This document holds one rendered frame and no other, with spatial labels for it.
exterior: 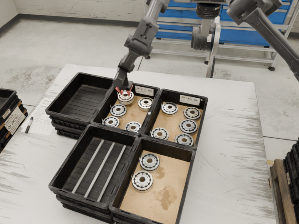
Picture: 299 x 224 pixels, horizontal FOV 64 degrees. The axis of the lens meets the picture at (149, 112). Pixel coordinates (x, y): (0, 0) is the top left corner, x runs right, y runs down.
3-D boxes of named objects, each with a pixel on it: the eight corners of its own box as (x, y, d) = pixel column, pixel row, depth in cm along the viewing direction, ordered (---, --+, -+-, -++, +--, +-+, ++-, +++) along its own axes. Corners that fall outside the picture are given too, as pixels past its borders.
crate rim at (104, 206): (90, 125, 134) (89, 122, 132) (139, 138, 127) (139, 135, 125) (47, 190, 108) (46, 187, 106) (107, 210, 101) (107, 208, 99)
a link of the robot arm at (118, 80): (135, 63, 134) (122, 56, 133) (131, 76, 127) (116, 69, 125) (128, 77, 143) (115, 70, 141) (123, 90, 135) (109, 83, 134)
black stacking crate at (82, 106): (82, 84, 174) (78, 72, 165) (119, 92, 167) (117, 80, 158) (50, 124, 148) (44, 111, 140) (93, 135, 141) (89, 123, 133)
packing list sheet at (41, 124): (42, 97, 181) (42, 97, 181) (70, 101, 178) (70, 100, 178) (18, 130, 159) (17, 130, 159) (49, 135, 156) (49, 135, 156)
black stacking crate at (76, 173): (93, 136, 141) (89, 123, 132) (140, 149, 134) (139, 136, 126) (54, 198, 115) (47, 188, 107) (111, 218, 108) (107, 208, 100)
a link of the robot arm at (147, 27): (162, 31, 88) (138, 18, 86) (146, 59, 97) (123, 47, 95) (171, -3, 122) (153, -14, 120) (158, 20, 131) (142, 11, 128)
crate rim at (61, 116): (78, 74, 167) (78, 71, 165) (118, 82, 160) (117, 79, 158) (44, 114, 141) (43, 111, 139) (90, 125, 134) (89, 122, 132)
